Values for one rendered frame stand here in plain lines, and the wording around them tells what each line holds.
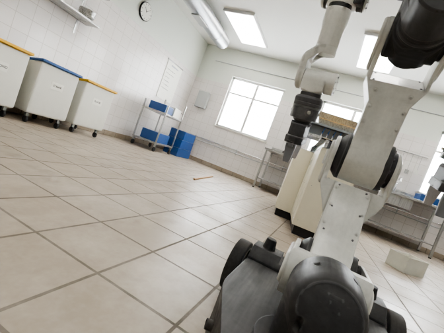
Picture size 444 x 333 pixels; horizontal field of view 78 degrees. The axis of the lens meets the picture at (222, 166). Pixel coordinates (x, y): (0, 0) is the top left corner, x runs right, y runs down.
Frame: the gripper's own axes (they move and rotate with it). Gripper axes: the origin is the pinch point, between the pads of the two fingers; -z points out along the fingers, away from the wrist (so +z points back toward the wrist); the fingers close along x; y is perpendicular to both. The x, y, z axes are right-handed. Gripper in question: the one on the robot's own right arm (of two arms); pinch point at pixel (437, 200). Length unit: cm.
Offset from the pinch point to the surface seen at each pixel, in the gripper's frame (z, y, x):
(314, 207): -68, 22, 161
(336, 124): 5, 31, 256
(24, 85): -52, 366, 125
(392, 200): -99, -109, 473
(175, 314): -52, 53, -29
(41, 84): -46, 351, 133
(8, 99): -65, 351, 100
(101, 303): -49, 70, -42
